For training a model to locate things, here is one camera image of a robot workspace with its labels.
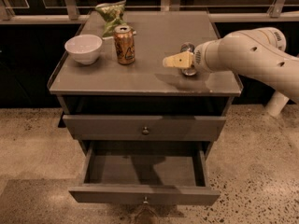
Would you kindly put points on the green chip bag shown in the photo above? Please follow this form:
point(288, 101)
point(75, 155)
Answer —
point(112, 14)

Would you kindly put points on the gold soda can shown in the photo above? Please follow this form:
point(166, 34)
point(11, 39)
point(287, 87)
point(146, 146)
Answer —
point(124, 44)

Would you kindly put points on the grey upper drawer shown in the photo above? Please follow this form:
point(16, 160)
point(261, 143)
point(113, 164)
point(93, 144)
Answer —
point(129, 128)

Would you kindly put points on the grey wooden drawer cabinet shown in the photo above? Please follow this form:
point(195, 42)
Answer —
point(146, 87)

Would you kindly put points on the metal window railing frame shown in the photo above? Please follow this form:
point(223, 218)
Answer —
point(77, 11)

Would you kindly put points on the white ceramic bowl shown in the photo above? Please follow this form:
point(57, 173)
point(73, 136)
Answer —
point(84, 49)

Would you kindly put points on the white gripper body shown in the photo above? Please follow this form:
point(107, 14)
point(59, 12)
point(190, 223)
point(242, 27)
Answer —
point(202, 60)

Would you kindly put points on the open grey middle drawer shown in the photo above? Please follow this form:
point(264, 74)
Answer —
point(125, 172)

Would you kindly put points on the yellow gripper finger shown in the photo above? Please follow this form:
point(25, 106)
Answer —
point(181, 60)

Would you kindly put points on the brass upper drawer knob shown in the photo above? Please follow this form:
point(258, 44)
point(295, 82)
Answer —
point(145, 131)

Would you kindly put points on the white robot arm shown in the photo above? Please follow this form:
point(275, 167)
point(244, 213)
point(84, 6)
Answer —
point(258, 54)

